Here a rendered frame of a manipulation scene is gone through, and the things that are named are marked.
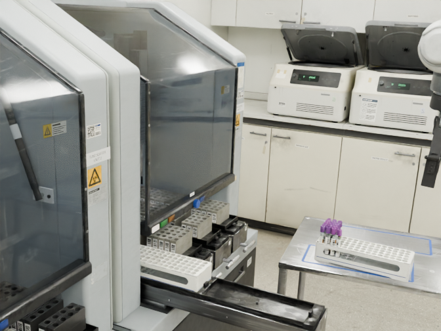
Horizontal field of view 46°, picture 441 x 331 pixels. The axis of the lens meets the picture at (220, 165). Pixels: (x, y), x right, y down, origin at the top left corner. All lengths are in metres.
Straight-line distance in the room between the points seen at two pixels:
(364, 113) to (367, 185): 0.49
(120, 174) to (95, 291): 0.30
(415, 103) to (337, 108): 0.50
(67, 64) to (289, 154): 2.74
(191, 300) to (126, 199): 0.35
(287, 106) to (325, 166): 0.50
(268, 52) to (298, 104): 0.84
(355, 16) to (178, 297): 2.77
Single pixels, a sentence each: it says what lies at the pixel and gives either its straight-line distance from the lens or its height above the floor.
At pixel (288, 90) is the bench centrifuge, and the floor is 1.09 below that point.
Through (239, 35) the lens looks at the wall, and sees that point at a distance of 4.53.
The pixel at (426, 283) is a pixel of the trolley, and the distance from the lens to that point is 1.75.
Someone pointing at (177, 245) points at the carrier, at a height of 0.86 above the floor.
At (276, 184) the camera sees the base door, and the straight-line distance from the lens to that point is 3.90.
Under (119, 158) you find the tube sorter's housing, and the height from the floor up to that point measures 1.22.
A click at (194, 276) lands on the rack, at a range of 1.52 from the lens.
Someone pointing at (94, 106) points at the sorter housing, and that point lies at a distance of 1.26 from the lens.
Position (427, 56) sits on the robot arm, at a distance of 1.13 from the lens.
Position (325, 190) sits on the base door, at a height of 0.41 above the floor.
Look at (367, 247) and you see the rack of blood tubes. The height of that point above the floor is 0.88.
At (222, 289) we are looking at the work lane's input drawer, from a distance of 1.58.
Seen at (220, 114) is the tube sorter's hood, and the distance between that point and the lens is 1.84.
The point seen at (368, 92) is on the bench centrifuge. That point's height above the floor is 1.13.
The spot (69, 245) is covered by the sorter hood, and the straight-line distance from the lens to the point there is 1.25.
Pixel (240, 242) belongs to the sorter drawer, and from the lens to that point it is 2.01.
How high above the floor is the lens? 1.58
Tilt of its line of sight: 16 degrees down
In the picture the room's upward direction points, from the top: 2 degrees clockwise
